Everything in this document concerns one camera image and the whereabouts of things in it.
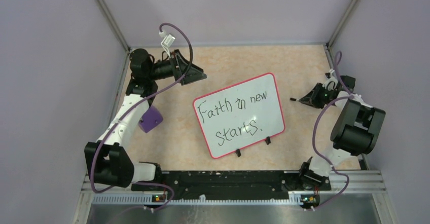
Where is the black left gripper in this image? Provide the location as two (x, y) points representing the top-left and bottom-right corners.
(147, 49), (206, 85)

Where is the red framed whiteboard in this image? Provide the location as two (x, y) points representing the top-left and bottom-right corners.
(192, 72), (286, 159)

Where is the purple wedge eraser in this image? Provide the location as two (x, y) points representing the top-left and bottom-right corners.
(138, 105), (164, 133)

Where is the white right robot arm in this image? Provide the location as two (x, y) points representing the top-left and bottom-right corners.
(297, 76), (386, 190)

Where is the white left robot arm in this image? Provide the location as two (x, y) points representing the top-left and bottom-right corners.
(84, 46), (207, 193)

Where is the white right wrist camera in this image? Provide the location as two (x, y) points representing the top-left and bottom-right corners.
(322, 69), (338, 91)

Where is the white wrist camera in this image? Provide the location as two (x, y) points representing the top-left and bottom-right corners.
(159, 30), (175, 58)
(322, 69), (338, 91)

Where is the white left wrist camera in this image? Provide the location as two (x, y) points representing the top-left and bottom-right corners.
(159, 30), (175, 58)

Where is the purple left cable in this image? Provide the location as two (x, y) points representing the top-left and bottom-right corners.
(90, 22), (194, 213)

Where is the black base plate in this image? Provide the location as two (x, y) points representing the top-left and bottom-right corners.
(131, 170), (331, 200)

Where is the white cable duct rail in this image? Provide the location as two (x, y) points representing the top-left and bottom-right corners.
(92, 194), (303, 206)

